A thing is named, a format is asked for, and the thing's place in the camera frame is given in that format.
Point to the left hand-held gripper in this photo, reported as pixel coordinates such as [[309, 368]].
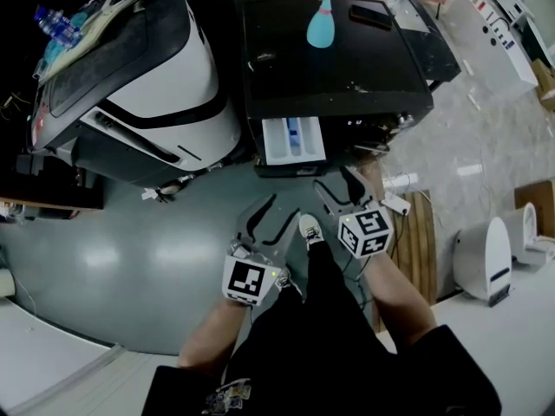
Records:
[[243, 277]]

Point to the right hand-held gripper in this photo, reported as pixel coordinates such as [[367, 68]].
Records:
[[366, 230]]

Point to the white detergent drawer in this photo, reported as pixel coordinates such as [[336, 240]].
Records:
[[277, 145]]

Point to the person's left forearm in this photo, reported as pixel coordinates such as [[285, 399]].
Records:
[[212, 336]]

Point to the person's right forearm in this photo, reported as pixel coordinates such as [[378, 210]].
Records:
[[401, 301]]

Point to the person's white right shoe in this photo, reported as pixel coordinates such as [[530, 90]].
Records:
[[310, 230]]

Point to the person's white shoe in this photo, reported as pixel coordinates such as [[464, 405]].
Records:
[[289, 282], [310, 230]]

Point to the white power strip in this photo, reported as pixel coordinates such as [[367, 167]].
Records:
[[396, 203]]

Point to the person's white left shoe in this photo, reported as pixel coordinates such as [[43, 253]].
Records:
[[289, 282]]

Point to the black washing machine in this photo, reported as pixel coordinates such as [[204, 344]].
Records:
[[329, 74]]

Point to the person's black clothing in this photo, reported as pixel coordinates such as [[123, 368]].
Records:
[[329, 362]]

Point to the rounded white appliance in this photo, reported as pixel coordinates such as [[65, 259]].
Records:
[[481, 258]]

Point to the black side table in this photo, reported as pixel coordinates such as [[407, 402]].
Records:
[[438, 59]]

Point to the light blue bottle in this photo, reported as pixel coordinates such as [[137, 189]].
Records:
[[321, 26]]

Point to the large white and black machine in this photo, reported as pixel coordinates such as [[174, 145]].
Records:
[[173, 80]]

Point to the black phone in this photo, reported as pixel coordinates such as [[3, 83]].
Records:
[[370, 15]]

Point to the white toilet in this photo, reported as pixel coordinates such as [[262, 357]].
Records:
[[529, 236]]

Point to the brown wooden crate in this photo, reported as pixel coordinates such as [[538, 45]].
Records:
[[542, 197]]

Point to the wooden shelf unit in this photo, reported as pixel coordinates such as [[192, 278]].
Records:
[[52, 189]]

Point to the long white cabinet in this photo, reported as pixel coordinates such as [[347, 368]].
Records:
[[498, 37]]

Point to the small cardboard box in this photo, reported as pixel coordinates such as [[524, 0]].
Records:
[[546, 85]]

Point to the white round container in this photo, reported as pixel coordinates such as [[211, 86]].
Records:
[[6, 283]]

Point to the white cloth gloves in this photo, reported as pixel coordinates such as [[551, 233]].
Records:
[[99, 24]]

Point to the clear plastic water bottle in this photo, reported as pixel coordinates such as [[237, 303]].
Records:
[[58, 26]]

